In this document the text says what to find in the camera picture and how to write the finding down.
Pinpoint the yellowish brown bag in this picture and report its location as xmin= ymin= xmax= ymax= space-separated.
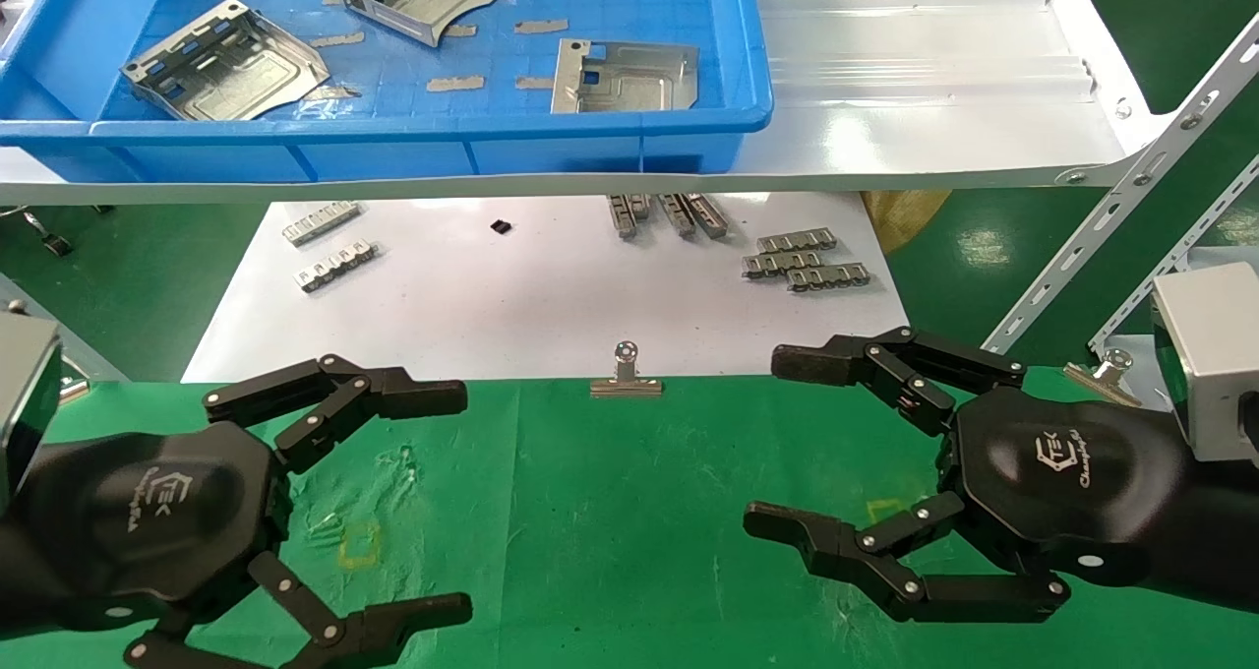
xmin=863 ymin=190 xmax=953 ymax=255

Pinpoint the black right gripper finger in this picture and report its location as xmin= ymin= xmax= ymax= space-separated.
xmin=743 ymin=492 xmax=1071 ymax=624
xmin=771 ymin=327 xmax=1027 ymax=436

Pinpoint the blue plastic tray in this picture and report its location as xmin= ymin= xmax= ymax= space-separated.
xmin=0 ymin=0 xmax=775 ymax=184

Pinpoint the flat sheet metal part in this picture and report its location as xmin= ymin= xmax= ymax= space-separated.
xmin=551 ymin=39 xmax=699 ymax=115

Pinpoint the grey metal frame bar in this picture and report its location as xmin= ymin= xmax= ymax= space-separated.
xmin=0 ymin=274 xmax=130 ymax=383

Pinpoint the black metal caster foot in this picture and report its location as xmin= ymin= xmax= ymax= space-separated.
xmin=20 ymin=207 xmax=76 ymax=258

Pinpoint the bent sheet metal part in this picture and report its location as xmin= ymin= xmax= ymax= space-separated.
xmin=120 ymin=0 xmax=330 ymax=122

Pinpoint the white shelf board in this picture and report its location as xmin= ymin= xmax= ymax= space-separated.
xmin=0 ymin=0 xmax=1173 ymax=207

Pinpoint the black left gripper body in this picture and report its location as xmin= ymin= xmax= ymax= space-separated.
xmin=20 ymin=420 xmax=293 ymax=633

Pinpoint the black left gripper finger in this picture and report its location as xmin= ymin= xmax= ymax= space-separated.
xmin=125 ymin=551 xmax=473 ymax=669
xmin=204 ymin=354 xmax=468 ymax=473

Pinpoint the white perforated angle bar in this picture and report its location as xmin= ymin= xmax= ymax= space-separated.
xmin=984 ymin=10 xmax=1259 ymax=355
xmin=1087 ymin=152 xmax=1259 ymax=357

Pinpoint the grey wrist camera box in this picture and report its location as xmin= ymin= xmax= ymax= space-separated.
xmin=1150 ymin=262 xmax=1259 ymax=464
xmin=0 ymin=312 xmax=63 ymax=498

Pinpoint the white plastic container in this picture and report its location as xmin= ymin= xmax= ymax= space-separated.
xmin=0 ymin=0 xmax=66 ymax=60

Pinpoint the green table cloth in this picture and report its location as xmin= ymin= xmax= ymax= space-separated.
xmin=0 ymin=366 xmax=1259 ymax=669

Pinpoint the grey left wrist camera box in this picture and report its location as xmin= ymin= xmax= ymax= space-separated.
xmin=0 ymin=312 xmax=63 ymax=498

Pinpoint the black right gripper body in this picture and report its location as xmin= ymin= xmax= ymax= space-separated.
xmin=939 ymin=389 xmax=1191 ymax=588

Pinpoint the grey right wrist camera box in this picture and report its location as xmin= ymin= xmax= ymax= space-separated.
xmin=1150 ymin=262 xmax=1259 ymax=464

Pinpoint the white paper sheet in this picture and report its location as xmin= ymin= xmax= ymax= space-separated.
xmin=182 ymin=193 xmax=911 ymax=384

